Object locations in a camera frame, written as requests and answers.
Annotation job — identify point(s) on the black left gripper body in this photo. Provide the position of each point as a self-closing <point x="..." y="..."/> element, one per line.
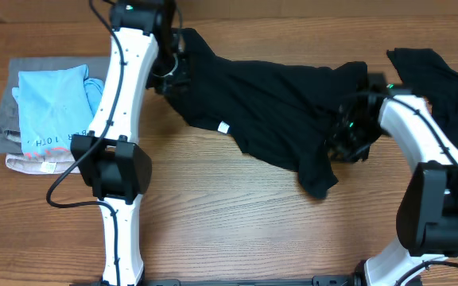
<point x="165" y="75"/>

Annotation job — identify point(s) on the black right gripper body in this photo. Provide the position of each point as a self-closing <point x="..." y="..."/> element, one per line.
<point x="354" y="137"/>

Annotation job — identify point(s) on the black t-shirt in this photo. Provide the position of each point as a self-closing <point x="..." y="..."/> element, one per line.
<point x="277" y="113"/>

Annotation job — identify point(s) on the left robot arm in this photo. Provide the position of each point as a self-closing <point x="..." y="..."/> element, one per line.
<point x="146" y="52"/>

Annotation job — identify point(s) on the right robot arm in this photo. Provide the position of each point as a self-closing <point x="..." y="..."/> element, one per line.
<point x="427" y="218"/>

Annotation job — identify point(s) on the black clothes pile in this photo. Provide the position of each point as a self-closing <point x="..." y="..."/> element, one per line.
<point x="428" y="75"/>

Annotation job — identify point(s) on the light blue folded shirt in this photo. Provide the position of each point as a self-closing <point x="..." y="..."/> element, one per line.
<point x="53" y="106"/>

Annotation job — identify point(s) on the beige folded garment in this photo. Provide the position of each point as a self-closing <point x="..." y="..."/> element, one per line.
<point x="54" y="161"/>

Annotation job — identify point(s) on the grey folded garment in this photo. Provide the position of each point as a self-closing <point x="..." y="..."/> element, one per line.
<point x="9" y="125"/>

